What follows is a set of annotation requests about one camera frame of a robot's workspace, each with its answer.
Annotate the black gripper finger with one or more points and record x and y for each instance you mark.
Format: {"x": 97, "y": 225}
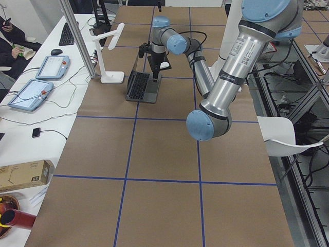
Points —
{"x": 159, "y": 5}
{"x": 155, "y": 76}

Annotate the blue teach pendant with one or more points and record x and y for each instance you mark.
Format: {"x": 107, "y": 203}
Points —
{"x": 32, "y": 95}
{"x": 53, "y": 67}

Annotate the red cylinder toy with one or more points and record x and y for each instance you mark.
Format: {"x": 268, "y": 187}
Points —
{"x": 16, "y": 218}

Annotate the seated person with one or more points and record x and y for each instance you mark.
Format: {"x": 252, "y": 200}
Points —
{"x": 16, "y": 51}

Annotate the white chair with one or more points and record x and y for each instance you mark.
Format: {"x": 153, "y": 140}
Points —
{"x": 279, "y": 137}

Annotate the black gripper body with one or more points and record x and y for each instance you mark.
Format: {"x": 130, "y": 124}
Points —
{"x": 156, "y": 60}

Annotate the black computer mouse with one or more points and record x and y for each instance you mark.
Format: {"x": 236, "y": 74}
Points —
{"x": 56, "y": 52}

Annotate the grey laptop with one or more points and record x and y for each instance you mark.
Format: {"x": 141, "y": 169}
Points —
{"x": 141, "y": 86}

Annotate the far blue teach pendant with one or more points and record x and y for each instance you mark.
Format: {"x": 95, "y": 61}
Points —
{"x": 53, "y": 67}

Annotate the black keyboard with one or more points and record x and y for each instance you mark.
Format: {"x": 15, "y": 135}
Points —
{"x": 67, "y": 37}

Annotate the white camera mast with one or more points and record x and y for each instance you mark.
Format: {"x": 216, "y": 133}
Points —
{"x": 233, "y": 9}

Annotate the black mouse pad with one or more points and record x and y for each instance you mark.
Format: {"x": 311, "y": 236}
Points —
{"x": 157, "y": 64}

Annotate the white computer mouse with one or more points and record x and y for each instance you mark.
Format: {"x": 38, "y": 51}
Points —
{"x": 164, "y": 65}

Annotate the aluminium frame post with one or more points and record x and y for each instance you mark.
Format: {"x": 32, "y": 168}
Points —
{"x": 74, "y": 27}

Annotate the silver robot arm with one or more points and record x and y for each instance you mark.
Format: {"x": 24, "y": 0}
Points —
{"x": 251, "y": 26}

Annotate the near blue teach pendant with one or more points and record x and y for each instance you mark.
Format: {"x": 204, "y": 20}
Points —
{"x": 32, "y": 95}

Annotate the cardboard box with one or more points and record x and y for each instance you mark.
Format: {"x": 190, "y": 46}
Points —
{"x": 25, "y": 175}

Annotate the small black device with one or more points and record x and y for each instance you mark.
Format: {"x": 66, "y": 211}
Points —
{"x": 36, "y": 132}

